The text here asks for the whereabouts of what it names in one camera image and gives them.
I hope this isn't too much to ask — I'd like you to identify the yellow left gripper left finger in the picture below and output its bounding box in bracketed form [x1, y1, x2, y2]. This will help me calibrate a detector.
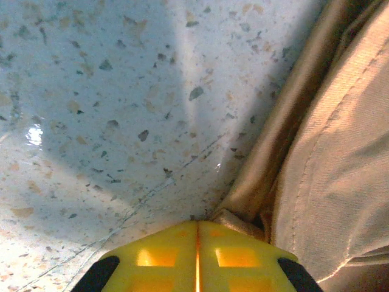
[71, 220, 200, 292]

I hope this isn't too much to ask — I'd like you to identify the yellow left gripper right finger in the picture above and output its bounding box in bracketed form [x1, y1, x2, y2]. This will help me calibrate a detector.
[197, 220, 323, 292]

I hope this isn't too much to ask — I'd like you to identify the tan t-shirt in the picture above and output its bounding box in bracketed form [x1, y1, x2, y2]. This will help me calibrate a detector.
[210, 0, 389, 292]

